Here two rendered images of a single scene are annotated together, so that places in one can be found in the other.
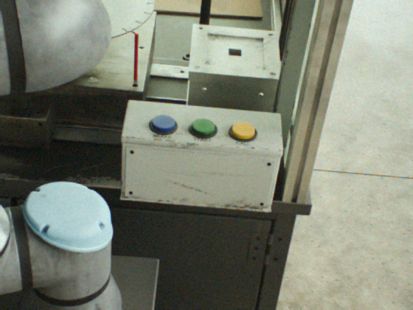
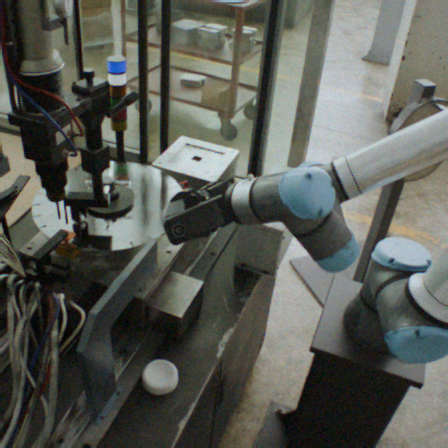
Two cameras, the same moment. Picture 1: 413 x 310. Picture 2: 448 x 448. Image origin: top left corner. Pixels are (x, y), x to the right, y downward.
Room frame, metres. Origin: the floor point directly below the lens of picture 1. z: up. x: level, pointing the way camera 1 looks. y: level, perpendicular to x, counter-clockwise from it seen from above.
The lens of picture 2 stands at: (0.82, 1.02, 1.58)
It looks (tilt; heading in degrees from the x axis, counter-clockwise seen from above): 37 degrees down; 291
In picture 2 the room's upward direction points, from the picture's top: 5 degrees clockwise
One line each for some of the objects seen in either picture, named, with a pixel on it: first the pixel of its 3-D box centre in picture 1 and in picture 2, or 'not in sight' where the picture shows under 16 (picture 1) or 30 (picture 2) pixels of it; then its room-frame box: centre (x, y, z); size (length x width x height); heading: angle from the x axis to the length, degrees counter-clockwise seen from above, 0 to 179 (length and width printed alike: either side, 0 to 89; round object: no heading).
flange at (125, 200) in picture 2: not in sight; (109, 195); (1.35, 0.30, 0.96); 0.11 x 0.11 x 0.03
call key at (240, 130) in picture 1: (243, 133); not in sight; (1.04, -0.06, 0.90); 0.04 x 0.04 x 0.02
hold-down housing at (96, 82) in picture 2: not in sight; (92, 123); (1.33, 0.37, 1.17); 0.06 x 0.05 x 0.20; 83
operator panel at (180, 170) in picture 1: (200, 156); (274, 217); (1.05, 0.01, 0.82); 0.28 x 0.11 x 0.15; 92
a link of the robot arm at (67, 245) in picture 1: (64, 237); (397, 274); (0.73, 0.18, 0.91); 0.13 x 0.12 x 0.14; 113
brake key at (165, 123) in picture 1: (163, 125); not in sight; (1.04, 0.08, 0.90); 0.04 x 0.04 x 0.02
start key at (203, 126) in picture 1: (203, 129); not in sight; (1.04, 0.01, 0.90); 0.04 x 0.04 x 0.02
